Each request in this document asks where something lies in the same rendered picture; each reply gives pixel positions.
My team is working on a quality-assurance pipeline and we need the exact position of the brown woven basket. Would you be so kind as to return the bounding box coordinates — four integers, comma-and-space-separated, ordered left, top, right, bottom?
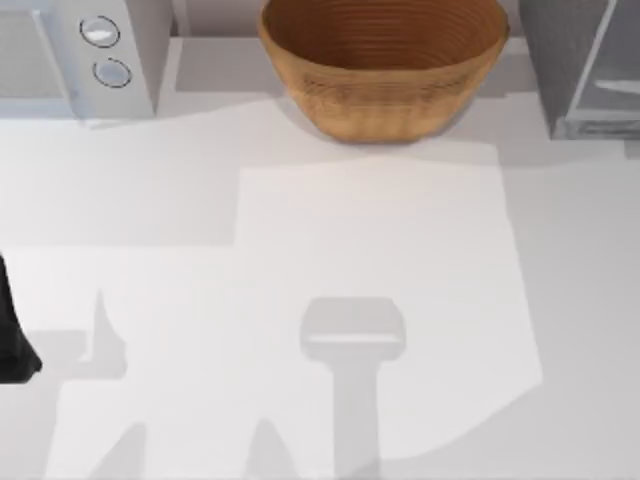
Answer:
257, 0, 511, 145

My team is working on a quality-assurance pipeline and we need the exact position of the round microwave knob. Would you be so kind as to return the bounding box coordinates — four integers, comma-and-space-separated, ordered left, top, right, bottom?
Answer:
79, 14, 122, 49
92, 56, 134, 89

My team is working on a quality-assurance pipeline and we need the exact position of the grey cabinet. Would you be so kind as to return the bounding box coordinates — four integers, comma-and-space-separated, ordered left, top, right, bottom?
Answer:
517, 0, 640, 142

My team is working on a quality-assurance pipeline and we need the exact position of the pale microwave oven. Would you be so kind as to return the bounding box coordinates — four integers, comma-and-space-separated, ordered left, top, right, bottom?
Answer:
0, 0, 174, 121

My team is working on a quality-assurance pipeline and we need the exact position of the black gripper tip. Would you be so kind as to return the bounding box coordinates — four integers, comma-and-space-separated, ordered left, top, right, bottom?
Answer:
0, 254, 44, 385

